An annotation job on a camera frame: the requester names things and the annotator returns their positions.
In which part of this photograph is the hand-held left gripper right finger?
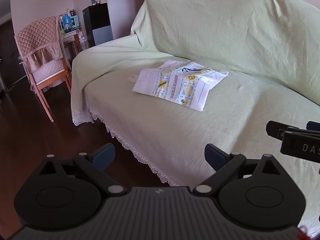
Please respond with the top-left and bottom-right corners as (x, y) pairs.
(192, 144), (282, 197)

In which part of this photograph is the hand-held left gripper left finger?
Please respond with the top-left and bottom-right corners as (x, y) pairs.
(37, 143), (127, 197)

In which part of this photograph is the white cartoon print shopping bag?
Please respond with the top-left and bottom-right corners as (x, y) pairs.
(129, 60), (230, 112)

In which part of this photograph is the red thread tassel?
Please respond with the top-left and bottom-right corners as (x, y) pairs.
(297, 226), (311, 240)

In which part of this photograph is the wooden side table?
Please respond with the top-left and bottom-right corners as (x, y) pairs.
(60, 29), (83, 64)

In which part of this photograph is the light green sofa cover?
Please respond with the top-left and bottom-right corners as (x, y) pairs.
(71, 0), (320, 238)

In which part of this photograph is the black cabinet appliance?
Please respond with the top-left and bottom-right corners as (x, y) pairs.
(82, 2), (113, 47)

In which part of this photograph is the wooden chair with pink cover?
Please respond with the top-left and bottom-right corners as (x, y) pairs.
(14, 16), (68, 87)

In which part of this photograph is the blue water kettle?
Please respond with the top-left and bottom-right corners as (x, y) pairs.
(61, 14), (73, 32)

